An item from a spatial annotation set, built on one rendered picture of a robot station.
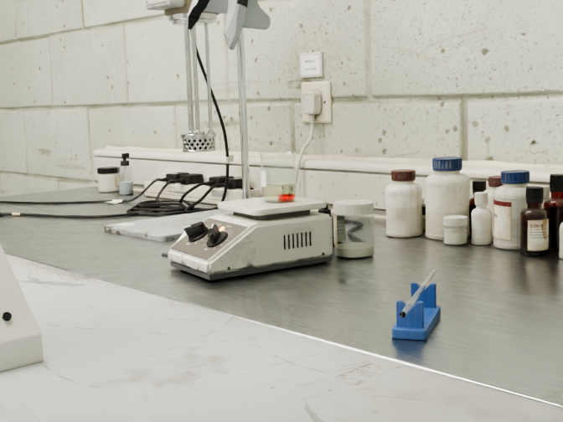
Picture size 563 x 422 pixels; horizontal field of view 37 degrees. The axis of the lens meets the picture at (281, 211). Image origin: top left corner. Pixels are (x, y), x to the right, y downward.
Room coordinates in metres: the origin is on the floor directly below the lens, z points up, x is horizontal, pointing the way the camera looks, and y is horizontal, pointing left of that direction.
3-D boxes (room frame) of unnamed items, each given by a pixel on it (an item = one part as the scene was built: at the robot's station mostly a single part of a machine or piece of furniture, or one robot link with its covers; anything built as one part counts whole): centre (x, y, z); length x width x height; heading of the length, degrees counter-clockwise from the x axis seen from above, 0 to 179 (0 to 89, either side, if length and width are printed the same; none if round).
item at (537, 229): (1.19, -0.36, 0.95); 0.04 x 0.04 x 0.10
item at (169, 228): (1.58, 0.16, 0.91); 0.30 x 0.20 x 0.01; 131
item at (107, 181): (2.25, 0.46, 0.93); 0.06 x 0.06 x 0.06
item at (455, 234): (1.29, -0.27, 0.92); 0.04 x 0.04 x 0.04
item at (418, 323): (0.84, -0.13, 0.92); 0.10 x 0.03 x 0.04; 161
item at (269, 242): (1.18, 0.04, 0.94); 0.22 x 0.13 x 0.08; 122
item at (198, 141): (1.59, 0.15, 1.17); 0.07 x 0.07 x 0.25
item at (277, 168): (1.20, 0.00, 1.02); 0.06 x 0.05 x 0.08; 143
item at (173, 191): (1.97, 0.19, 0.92); 0.40 x 0.06 x 0.04; 41
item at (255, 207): (1.20, 0.01, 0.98); 0.12 x 0.12 x 0.01; 32
